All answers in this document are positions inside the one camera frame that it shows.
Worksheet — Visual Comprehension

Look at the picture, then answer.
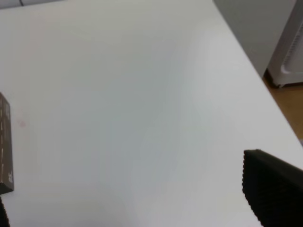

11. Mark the brown coffee capsule box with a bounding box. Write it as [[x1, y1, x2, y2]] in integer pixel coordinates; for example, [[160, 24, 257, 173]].
[[0, 93, 14, 195]]

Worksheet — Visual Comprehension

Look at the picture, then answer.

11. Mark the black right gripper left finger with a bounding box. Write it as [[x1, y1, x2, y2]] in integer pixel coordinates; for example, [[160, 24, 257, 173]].
[[0, 198, 10, 227]]

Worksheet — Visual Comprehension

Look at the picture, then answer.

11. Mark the white air purifier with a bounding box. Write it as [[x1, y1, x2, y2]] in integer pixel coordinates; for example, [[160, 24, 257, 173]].
[[267, 0, 303, 87]]

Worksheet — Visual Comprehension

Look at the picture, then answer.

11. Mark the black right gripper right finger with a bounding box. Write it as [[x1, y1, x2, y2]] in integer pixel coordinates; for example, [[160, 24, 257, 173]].
[[242, 149, 303, 227]]

